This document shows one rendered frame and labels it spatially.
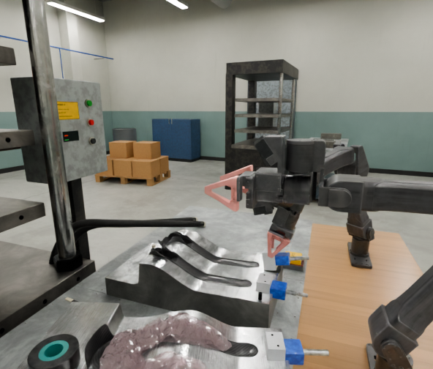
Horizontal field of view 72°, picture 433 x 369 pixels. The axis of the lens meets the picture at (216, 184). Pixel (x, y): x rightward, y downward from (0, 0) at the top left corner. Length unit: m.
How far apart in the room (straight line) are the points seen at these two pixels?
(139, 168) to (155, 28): 4.66
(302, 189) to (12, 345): 0.78
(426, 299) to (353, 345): 0.27
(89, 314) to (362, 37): 7.13
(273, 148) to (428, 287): 0.37
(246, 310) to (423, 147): 6.82
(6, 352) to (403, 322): 0.87
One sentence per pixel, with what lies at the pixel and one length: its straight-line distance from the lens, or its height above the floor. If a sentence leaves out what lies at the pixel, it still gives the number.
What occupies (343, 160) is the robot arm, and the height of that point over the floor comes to 1.20.
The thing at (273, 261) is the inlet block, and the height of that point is 0.92.
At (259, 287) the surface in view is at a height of 0.90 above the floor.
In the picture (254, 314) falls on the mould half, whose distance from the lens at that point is 0.83.
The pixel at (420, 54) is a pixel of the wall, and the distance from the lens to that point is 7.42.
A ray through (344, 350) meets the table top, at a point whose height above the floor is 0.80.
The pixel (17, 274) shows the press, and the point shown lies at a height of 0.78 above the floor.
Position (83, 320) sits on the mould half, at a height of 0.91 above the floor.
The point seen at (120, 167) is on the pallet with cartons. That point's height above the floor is 0.31.
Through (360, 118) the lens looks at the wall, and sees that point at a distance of 7.28.
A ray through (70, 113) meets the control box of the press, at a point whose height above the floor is 1.34.
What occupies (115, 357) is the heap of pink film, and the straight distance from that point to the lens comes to 0.68.
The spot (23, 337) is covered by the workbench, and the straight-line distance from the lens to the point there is 0.97.
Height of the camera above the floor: 1.36
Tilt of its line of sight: 14 degrees down
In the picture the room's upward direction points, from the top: straight up
